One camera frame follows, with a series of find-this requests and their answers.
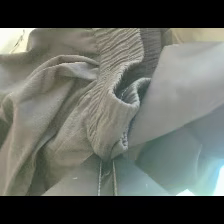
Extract black trousers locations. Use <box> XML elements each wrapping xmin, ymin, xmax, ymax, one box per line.
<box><xmin>0</xmin><ymin>28</ymin><xmax>224</xmax><ymax>197</ymax></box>

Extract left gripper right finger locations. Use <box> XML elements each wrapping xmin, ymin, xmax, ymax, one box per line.
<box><xmin>112</xmin><ymin>159</ymin><xmax>172</xmax><ymax>197</ymax></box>

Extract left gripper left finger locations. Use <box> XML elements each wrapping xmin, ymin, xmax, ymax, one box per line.
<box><xmin>42</xmin><ymin>159</ymin><xmax>102</xmax><ymax>197</ymax></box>

